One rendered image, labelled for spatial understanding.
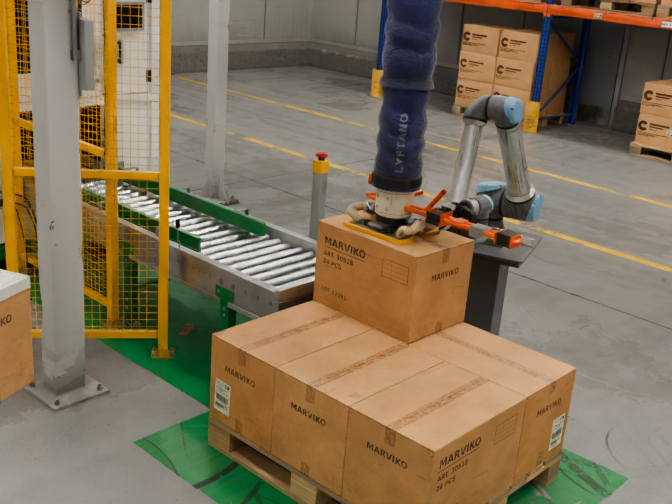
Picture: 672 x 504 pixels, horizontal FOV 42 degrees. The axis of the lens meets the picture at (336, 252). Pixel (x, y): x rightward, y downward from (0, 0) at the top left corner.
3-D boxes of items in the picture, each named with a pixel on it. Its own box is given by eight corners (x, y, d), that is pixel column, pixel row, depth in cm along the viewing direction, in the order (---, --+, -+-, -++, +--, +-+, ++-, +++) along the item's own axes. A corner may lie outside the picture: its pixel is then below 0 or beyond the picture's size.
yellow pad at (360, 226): (342, 225, 402) (343, 215, 400) (357, 222, 409) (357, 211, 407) (400, 246, 381) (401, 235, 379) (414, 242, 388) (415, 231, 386)
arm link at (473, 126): (464, 89, 411) (432, 230, 413) (489, 91, 405) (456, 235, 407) (474, 95, 421) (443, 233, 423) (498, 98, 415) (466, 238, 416)
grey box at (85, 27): (61, 83, 394) (59, 14, 384) (71, 83, 398) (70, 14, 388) (85, 91, 382) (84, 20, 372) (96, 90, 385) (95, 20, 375)
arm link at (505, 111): (515, 203, 461) (493, 86, 410) (547, 209, 452) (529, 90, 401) (503, 223, 453) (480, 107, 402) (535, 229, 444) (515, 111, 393)
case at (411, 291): (312, 299, 421) (318, 219, 407) (369, 281, 448) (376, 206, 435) (408, 343, 382) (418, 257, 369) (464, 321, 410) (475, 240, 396)
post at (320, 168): (301, 322, 527) (312, 159, 494) (309, 319, 532) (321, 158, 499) (309, 326, 523) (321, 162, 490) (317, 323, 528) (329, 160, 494)
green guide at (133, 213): (29, 185, 561) (29, 171, 558) (44, 182, 569) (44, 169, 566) (185, 256, 461) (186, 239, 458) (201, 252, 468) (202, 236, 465)
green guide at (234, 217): (103, 173, 599) (102, 161, 596) (116, 171, 606) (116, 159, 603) (261, 237, 498) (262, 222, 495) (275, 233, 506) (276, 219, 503)
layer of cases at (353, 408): (209, 415, 391) (211, 333, 377) (358, 353, 461) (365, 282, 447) (421, 548, 316) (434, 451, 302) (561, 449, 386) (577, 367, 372)
